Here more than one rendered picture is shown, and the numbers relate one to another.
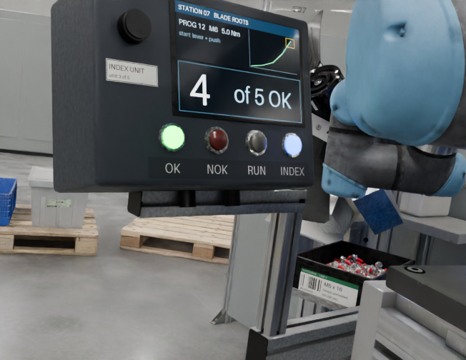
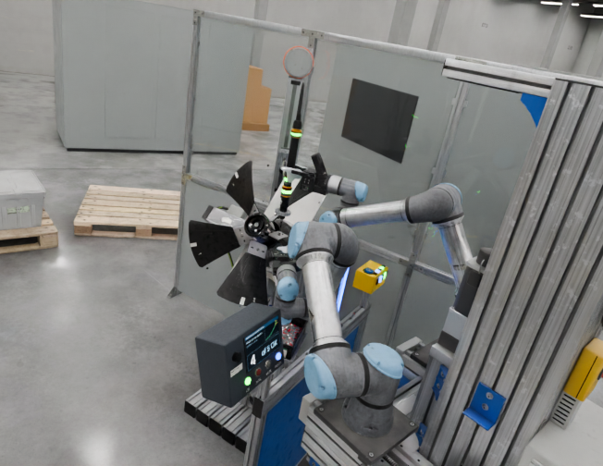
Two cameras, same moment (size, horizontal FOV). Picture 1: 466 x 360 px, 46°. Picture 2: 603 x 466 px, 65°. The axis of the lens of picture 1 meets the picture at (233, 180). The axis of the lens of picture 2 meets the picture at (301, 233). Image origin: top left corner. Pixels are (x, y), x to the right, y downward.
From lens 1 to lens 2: 1.07 m
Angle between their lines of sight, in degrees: 27
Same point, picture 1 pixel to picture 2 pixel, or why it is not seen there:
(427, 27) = (328, 386)
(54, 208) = (15, 214)
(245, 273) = (190, 265)
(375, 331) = (307, 412)
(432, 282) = (326, 416)
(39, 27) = not seen: outside the picture
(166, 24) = (243, 347)
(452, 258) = not seen: hidden behind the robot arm
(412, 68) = (325, 394)
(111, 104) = (232, 384)
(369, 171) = (293, 314)
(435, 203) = not seen: hidden behind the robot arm
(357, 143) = (289, 305)
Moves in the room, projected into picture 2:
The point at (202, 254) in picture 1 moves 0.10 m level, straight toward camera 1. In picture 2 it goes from (143, 234) to (144, 239)
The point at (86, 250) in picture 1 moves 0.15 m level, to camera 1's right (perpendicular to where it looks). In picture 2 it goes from (49, 244) to (68, 244)
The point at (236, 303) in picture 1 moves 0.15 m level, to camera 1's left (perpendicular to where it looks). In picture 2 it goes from (184, 284) to (164, 284)
